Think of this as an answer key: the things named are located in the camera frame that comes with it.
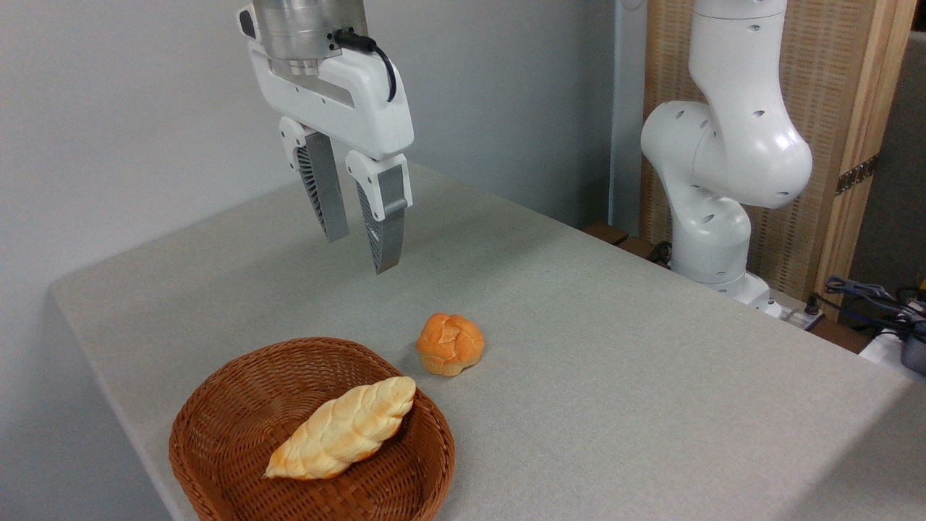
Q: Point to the brown wicker basket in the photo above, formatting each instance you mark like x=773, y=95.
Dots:
x=239, y=405

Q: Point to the white box with plug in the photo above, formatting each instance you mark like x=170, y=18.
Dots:
x=796, y=315

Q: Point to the grey tablecloth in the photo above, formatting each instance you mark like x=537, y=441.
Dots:
x=579, y=398

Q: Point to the white device with grey part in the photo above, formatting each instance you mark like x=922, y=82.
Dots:
x=886, y=351

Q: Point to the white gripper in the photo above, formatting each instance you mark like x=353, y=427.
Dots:
x=362, y=101

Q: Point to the pale vertical wall trunking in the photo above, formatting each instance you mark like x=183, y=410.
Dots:
x=626, y=108

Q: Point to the metal screen hinge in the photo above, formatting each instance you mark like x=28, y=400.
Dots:
x=857, y=174

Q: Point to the round orange bread roll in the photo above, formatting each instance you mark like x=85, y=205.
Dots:
x=450, y=344

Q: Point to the long braided bread loaf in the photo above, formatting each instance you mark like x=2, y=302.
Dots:
x=340, y=430

